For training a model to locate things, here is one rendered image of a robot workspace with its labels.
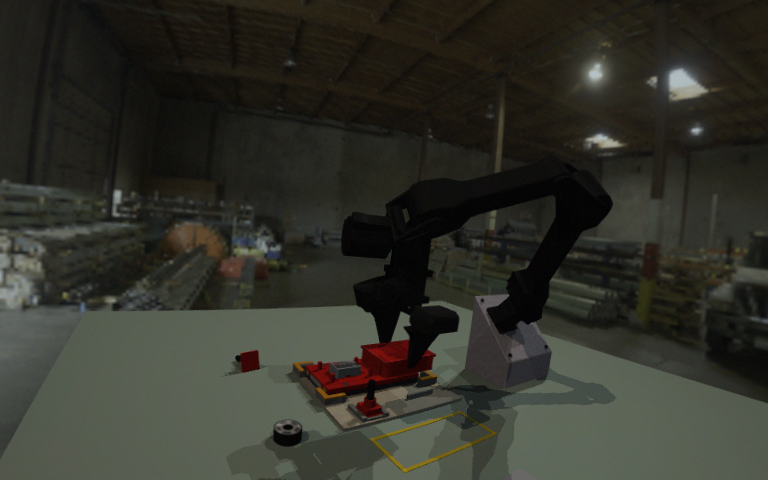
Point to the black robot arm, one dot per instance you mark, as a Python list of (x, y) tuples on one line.
[(439, 206)]

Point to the black toy tyre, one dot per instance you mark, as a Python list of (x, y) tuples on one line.
[(287, 433)]

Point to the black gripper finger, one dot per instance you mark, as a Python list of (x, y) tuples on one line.
[(418, 345), (386, 320)]

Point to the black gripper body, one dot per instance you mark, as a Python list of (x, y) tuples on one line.
[(429, 320)]

